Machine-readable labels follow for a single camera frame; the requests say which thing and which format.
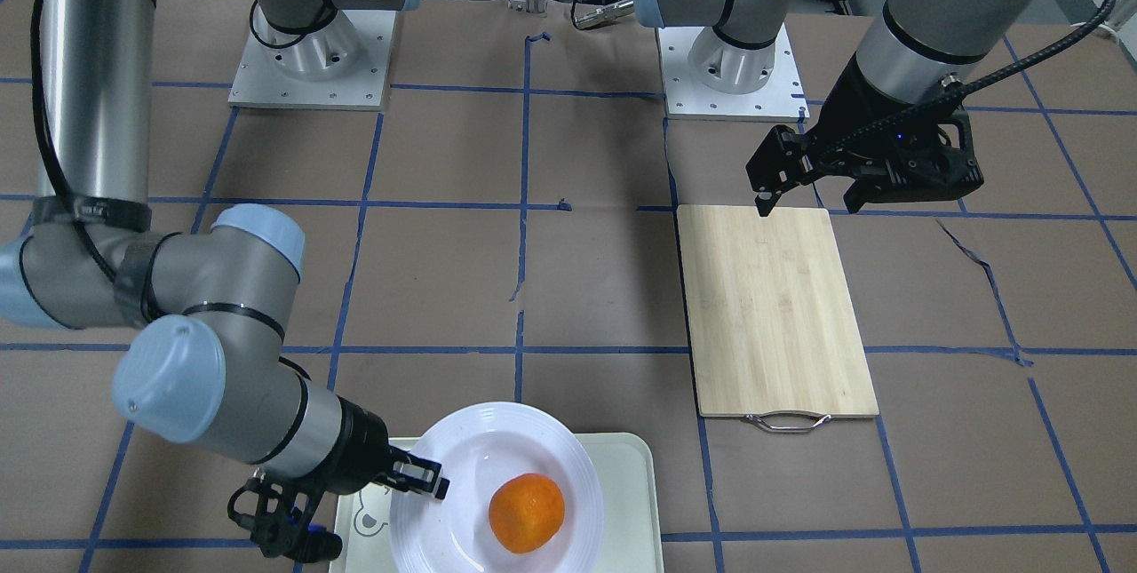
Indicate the bamboo cutting board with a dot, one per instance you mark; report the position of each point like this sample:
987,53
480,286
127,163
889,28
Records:
772,329

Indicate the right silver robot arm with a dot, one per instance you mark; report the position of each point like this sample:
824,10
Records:
211,309

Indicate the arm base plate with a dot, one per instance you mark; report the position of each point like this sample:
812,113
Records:
737,67
341,67

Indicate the orange fruit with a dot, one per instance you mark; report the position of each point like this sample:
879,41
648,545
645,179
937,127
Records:
526,513

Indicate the white round plate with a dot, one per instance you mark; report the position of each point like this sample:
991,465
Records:
479,449

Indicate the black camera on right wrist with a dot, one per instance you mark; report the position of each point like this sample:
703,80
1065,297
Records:
278,512

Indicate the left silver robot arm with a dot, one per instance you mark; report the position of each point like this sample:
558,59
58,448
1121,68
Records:
910,46

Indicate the cream bear tray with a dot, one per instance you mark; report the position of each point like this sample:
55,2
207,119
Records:
631,541

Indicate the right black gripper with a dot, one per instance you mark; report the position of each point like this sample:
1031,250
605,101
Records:
360,446

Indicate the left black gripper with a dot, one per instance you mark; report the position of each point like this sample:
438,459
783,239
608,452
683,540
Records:
842,109

